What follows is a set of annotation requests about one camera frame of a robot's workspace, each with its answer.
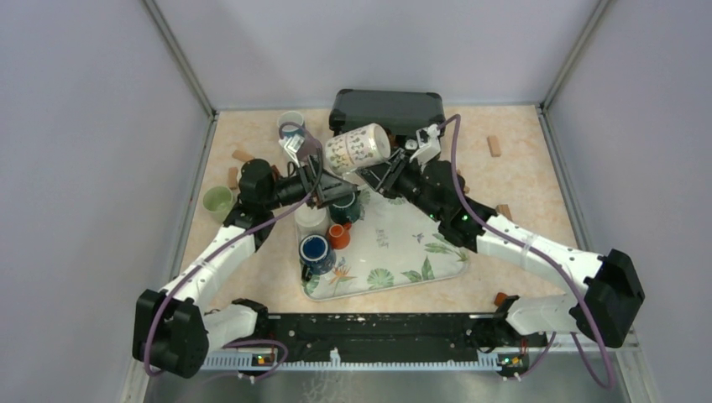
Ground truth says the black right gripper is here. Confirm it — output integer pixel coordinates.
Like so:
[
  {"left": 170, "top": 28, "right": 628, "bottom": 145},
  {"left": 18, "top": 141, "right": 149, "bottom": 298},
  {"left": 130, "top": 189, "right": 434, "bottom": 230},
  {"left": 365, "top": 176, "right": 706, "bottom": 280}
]
[{"left": 357, "top": 149, "right": 444, "bottom": 222}]

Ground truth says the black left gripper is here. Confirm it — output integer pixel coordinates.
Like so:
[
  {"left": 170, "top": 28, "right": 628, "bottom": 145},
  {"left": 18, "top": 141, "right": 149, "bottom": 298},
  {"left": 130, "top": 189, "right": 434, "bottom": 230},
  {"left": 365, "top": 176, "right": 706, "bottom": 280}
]
[{"left": 264, "top": 154, "right": 357, "bottom": 211}]

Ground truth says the light blue dotted mug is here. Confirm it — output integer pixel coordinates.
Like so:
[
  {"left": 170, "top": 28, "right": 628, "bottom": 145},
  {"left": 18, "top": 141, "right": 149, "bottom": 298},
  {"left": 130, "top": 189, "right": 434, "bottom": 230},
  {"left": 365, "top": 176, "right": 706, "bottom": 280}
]
[{"left": 277, "top": 111, "right": 306, "bottom": 139}]

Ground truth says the light green mug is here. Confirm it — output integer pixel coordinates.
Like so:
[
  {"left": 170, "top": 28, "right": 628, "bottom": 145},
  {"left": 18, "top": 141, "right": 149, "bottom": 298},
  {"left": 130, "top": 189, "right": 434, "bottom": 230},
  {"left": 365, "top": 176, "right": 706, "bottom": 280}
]
[{"left": 202, "top": 186, "right": 235, "bottom": 223}]

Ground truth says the lilac purple mug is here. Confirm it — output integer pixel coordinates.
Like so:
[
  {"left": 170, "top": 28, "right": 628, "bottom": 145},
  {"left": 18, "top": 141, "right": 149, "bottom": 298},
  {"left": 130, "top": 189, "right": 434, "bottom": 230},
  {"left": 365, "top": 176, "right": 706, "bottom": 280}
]
[{"left": 299, "top": 137, "right": 322, "bottom": 161}]

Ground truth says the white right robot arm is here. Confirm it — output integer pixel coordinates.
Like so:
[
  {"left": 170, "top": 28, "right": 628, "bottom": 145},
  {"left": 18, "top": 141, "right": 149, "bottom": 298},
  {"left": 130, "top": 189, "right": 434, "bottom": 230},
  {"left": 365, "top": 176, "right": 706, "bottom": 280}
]
[{"left": 357, "top": 151, "right": 645, "bottom": 348}]

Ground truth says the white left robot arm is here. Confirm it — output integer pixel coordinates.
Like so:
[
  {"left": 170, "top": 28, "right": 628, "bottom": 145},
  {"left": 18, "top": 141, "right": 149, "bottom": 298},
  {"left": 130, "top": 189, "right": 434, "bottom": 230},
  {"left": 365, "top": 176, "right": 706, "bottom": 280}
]
[{"left": 132, "top": 155, "right": 358, "bottom": 379}]

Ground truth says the dark teal mug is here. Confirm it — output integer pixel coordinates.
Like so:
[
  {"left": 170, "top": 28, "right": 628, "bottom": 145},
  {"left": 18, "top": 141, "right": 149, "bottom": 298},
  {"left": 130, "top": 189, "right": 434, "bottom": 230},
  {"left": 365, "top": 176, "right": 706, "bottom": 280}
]
[{"left": 328, "top": 192, "right": 361, "bottom": 225}]

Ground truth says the white ribbed mug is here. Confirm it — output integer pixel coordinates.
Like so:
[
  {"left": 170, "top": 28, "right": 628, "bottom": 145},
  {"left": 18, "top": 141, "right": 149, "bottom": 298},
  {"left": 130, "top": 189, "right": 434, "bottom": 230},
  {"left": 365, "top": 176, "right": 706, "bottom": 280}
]
[{"left": 294, "top": 205, "right": 331, "bottom": 241}]

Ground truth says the dark blue mug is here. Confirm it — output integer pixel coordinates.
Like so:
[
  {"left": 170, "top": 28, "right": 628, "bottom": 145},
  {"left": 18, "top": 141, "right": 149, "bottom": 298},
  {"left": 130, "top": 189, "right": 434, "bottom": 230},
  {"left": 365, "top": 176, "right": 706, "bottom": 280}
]
[{"left": 298, "top": 234, "right": 336, "bottom": 281}]

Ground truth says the small orange cup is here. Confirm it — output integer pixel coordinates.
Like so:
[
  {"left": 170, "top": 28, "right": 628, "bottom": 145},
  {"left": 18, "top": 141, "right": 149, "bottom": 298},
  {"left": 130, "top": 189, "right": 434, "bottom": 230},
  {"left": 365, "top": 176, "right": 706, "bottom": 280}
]
[{"left": 327, "top": 222, "right": 352, "bottom": 250}]

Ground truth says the dark green carrying case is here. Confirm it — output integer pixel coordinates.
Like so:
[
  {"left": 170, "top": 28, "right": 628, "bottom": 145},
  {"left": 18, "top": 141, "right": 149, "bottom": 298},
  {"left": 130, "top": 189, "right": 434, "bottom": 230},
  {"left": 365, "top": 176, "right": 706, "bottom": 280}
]
[{"left": 328, "top": 89, "right": 445, "bottom": 135}]

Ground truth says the floral white serving tray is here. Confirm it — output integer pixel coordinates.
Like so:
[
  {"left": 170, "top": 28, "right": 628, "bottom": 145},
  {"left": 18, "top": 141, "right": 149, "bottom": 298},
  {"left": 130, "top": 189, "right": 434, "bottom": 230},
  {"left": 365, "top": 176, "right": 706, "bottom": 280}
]
[{"left": 302, "top": 189, "right": 470, "bottom": 301}]

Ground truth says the wooden block left upper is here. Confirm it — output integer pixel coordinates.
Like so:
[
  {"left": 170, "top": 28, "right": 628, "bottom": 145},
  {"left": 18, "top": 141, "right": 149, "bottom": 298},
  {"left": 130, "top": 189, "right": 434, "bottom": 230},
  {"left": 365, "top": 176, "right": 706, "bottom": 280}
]
[{"left": 232, "top": 149, "right": 255, "bottom": 164}]

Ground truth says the wooden block left lower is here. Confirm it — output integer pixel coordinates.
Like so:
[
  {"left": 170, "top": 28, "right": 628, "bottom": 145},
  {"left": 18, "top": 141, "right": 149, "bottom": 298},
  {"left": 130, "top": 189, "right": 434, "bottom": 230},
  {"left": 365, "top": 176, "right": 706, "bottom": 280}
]
[{"left": 227, "top": 167, "right": 239, "bottom": 190}]

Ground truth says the wooden block right rear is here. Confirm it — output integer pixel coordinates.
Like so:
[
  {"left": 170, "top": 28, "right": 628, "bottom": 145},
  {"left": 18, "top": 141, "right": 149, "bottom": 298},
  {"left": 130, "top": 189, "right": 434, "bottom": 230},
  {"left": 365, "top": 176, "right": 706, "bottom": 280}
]
[{"left": 487, "top": 135, "right": 502, "bottom": 158}]

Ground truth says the dark wooden block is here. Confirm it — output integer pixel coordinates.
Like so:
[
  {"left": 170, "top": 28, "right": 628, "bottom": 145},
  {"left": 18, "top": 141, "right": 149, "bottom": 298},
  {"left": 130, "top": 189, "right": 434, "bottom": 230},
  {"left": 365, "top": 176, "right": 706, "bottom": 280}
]
[{"left": 495, "top": 204, "right": 512, "bottom": 221}]

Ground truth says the small red-brown block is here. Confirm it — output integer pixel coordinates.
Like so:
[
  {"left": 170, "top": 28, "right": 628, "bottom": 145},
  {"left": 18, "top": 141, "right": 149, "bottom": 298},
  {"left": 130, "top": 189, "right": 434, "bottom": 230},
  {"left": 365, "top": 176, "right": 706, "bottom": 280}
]
[{"left": 494, "top": 292, "right": 509, "bottom": 307}]

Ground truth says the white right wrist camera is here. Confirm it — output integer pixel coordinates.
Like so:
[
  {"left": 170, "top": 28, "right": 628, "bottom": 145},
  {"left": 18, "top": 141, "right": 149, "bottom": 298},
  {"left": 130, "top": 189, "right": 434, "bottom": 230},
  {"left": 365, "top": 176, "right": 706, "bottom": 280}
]
[{"left": 405, "top": 123, "right": 442, "bottom": 165}]

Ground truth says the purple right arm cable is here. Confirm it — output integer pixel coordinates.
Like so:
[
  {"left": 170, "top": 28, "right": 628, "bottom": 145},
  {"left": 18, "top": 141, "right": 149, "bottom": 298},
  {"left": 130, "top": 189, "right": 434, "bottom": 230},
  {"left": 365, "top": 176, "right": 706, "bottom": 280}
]
[{"left": 436, "top": 114, "right": 617, "bottom": 390}]

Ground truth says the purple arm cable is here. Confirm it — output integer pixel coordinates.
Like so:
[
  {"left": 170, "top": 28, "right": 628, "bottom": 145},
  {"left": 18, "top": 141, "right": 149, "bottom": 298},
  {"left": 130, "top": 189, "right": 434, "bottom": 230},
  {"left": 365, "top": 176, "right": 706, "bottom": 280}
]
[
  {"left": 143, "top": 121, "right": 325, "bottom": 385},
  {"left": 436, "top": 114, "right": 617, "bottom": 390}
]

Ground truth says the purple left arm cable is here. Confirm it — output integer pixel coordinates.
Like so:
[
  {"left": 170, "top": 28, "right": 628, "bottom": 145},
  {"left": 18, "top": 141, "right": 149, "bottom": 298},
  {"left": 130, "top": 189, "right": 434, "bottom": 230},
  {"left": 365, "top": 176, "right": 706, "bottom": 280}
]
[{"left": 143, "top": 121, "right": 325, "bottom": 385}]

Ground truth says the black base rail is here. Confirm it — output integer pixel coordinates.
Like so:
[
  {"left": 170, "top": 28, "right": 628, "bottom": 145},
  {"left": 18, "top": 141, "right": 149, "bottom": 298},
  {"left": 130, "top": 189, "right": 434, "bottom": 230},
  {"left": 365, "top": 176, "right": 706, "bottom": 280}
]
[{"left": 203, "top": 309, "right": 548, "bottom": 376}]

